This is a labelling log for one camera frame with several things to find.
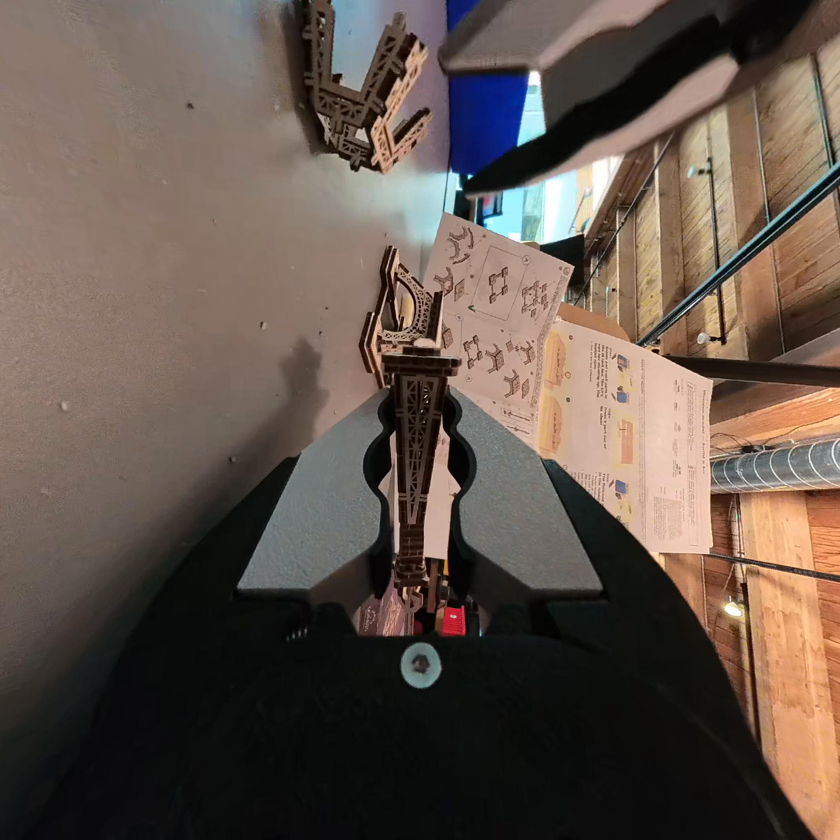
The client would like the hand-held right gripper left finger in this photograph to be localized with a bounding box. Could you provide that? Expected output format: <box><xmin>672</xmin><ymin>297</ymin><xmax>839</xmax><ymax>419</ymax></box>
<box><xmin>235</xmin><ymin>387</ymin><xmax>396</xmax><ymax>602</ymax></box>

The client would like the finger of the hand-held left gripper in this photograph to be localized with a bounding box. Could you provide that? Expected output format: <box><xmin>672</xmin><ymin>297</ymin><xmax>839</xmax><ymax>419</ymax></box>
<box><xmin>461</xmin><ymin>54</ymin><xmax>744</xmax><ymax>196</ymax></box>
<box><xmin>437</xmin><ymin>0</ymin><xmax>737</xmax><ymax>74</ymax></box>

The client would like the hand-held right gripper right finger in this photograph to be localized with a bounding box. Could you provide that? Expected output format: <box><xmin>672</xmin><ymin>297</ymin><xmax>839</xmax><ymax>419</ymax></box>
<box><xmin>446</xmin><ymin>386</ymin><xmax>605</xmax><ymax>601</ymax></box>

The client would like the wooden tower spire section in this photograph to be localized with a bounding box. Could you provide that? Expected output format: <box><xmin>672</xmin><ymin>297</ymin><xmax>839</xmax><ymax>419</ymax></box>
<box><xmin>379</xmin><ymin>340</ymin><xmax>462</xmax><ymax>618</ymax></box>

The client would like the wooden tower legged section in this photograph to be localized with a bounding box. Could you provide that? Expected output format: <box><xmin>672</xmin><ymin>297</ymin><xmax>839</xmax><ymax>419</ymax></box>
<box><xmin>302</xmin><ymin>0</ymin><xmax>434</xmax><ymax>175</ymax></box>

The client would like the blue plastic bin with tag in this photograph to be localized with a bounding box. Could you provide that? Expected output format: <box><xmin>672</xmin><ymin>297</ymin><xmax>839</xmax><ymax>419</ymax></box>
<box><xmin>446</xmin><ymin>0</ymin><xmax>532</xmax><ymax>175</ymax></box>

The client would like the purple model kit box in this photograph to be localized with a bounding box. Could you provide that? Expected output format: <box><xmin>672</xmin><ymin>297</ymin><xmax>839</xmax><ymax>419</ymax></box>
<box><xmin>357</xmin><ymin>584</ymin><xmax>408</xmax><ymax>637</ymax></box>

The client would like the black panel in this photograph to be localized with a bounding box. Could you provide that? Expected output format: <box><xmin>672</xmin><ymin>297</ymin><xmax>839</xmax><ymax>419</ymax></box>
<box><xmin>538</xmin><ymin>236</ymin><xmax>585</xmax><ymax>270</ymax></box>

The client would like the colour printed guide sheet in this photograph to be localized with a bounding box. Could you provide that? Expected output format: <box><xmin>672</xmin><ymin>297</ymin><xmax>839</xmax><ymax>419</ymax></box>
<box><xmin>537</xmin><ymin>318</ymin><xmax>714</xmax><ymax>553</ymax></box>

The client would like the wooden tower base section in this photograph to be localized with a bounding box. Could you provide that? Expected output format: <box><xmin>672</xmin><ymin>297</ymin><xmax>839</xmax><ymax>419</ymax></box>
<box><xmin>357</xmin><ymin>246</ymin><xmax>454</xmax><ymax>391</ymax></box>

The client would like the thin metal rod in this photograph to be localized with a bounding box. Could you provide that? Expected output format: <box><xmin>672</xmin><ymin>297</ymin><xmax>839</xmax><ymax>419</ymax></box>
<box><xmin>707</xmin><ymin>553</ymin><xmax>840</xmax><ymax>583</ymax></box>

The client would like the black metal rail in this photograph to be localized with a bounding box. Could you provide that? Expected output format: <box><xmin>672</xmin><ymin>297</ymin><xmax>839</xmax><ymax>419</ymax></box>
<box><xmin>637</xmin><ymin>164</ymin><xmax>840</xmax><ymax>349</ymax></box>

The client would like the silver spiral duct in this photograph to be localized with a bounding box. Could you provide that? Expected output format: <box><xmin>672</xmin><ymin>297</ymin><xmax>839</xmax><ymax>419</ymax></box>
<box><xmin>709</xmin><ymin>438</ymin><xmax>840</xmax><ymax>494</ymax></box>

